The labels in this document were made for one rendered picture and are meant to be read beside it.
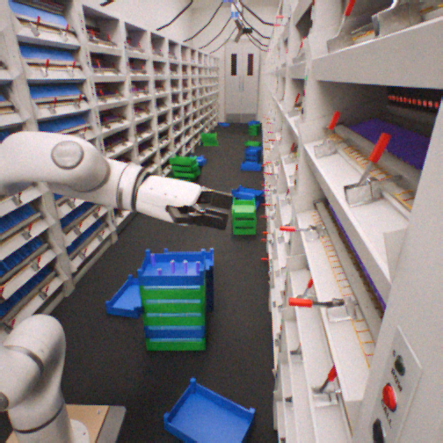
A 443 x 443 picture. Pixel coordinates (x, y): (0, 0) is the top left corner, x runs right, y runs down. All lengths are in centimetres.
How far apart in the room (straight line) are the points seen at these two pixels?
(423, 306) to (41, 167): 50
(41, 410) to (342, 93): 105
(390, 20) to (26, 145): 49
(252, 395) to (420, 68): 146
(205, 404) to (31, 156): 127
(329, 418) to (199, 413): 95
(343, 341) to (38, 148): 52
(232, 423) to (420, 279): 133
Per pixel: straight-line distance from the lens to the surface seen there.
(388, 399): 31
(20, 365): 89
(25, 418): 102
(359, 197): 45
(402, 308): 29
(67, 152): 54
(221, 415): 155
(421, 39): 32
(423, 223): 26
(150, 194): 55
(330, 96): 86
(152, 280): 152
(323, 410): 68
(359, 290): 56
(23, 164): 56
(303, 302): 53
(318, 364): 74
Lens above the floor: 128
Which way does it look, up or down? 24 degrees down
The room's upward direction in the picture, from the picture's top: straight up
